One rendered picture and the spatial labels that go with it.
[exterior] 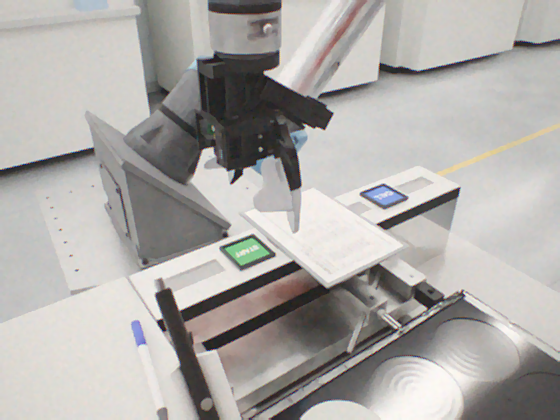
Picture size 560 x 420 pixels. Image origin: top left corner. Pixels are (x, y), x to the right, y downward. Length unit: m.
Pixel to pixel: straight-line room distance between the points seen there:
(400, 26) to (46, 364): 4.71
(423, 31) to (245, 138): 4.46
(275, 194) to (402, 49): 4.61
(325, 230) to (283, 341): 0.17
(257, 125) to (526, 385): 0.42
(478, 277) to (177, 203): 0.53
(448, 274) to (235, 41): 0.56
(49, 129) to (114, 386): 2.79
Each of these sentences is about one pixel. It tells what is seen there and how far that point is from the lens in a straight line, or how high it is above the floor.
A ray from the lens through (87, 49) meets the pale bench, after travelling 3.16.
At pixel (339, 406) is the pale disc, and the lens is 0.55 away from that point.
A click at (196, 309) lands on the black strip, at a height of 0.95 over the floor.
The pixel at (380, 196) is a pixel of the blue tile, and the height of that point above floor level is 0.96.
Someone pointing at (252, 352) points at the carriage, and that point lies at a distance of 0.61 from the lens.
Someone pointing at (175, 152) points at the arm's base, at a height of 0.98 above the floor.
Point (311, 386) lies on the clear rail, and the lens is 0.55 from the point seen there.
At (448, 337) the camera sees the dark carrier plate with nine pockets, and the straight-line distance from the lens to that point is 0.64.
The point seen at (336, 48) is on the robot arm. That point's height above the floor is 1.15.
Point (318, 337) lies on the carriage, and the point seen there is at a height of 0.88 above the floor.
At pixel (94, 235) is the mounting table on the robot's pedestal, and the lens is 0.98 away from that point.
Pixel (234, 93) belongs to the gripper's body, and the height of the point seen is 1.19.
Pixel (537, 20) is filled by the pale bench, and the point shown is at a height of 0.33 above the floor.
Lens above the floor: 1.34
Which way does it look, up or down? 33 degrees down
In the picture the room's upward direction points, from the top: straight up
